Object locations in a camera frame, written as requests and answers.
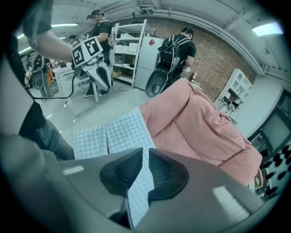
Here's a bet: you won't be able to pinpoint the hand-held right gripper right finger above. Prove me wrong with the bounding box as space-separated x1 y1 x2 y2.
147 148 190 201

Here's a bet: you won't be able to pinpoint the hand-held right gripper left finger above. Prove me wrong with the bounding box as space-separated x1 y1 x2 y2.
99 147 144 197

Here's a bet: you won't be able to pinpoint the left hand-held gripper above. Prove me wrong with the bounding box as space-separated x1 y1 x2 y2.
71 37 112 91

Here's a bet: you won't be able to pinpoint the checked white-blue clothes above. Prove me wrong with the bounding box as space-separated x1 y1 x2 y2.
71 106 157 229

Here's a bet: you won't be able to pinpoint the pink clothes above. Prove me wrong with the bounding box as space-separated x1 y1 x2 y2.
139 78 263 186

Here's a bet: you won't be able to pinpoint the person's left forearm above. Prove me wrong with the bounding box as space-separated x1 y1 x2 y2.
26 29 75 62

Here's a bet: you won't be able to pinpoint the white metal shelf rack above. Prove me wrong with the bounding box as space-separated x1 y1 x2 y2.
110 19 149 88

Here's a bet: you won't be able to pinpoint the white refrigerator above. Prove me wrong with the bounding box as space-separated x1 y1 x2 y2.
133 35 165 91

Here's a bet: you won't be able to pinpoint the long ceiling light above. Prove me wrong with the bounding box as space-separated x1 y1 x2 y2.
50 23 79 29

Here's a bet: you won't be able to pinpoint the black backpack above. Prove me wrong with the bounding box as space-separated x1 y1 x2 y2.
159 36 182 70

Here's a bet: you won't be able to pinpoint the person's leg in grey trousers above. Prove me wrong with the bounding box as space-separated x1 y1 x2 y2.
19 100 76 161

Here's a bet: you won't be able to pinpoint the person's black shirt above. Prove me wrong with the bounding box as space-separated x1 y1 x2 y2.
4 0 54 96

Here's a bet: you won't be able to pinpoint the group of black round pads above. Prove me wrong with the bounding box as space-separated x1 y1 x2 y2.
261 144 291 198

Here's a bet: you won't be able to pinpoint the white open cabinet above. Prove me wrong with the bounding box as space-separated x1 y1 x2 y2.
213 68 254 125

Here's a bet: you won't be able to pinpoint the dark framed window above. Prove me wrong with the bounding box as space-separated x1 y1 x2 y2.
247 90 291 160

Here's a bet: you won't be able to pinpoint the rectangular ceiling light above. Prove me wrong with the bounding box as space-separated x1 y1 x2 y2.
251 22 284 36

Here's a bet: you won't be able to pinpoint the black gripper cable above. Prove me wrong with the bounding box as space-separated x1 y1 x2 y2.
33 74 76 100

